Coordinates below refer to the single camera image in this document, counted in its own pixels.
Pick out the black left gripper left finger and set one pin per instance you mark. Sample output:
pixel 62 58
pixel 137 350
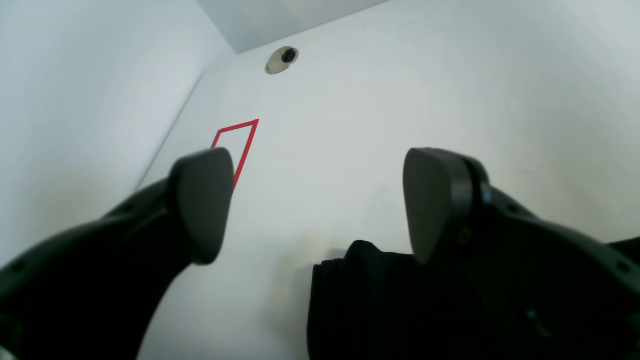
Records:
pixel 91 291

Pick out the red tape square marking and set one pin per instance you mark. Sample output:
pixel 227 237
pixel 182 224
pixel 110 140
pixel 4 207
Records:
pixel 237 139

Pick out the grommet hole with dark plug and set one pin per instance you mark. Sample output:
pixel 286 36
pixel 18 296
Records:
pixel 281 60

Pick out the black T-shirt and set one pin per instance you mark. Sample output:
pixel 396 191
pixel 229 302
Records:
pixel 382 305

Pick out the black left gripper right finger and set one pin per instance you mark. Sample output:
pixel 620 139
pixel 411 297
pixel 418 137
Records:
pixel 550 292

